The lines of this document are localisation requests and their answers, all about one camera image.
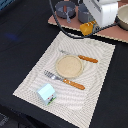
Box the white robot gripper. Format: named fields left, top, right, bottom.
left=83, top=0, right=118, bottom=27

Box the small grey saucepan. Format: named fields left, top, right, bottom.
left=55, top=1, right=75, bottom=23

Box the light blue milk carton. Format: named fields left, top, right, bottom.
left=37, top=83, right=56, bottom=105

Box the yellow bread loaf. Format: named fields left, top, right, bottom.
left=80, top=21, right=96, bottom=36

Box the cream bowl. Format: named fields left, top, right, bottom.
left=117, top=4, right=128, bottom=31

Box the large grey pot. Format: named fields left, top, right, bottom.
left=78, top=4, right=94, bottom=23

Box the tan round plate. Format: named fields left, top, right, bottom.
left=55, top=55, right=83, bottom=78

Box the beige woven placemat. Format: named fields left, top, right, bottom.
left=14, top=32, right=115, bottom=128

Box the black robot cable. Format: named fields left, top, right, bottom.
left=48, top=0, right=119, bottom=40

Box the wooden handled knife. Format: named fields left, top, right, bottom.
left=59, top=50, right=98, bottom=63

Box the wooden handled fork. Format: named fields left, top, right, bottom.
left=44, top=70, right=85, bottom=90

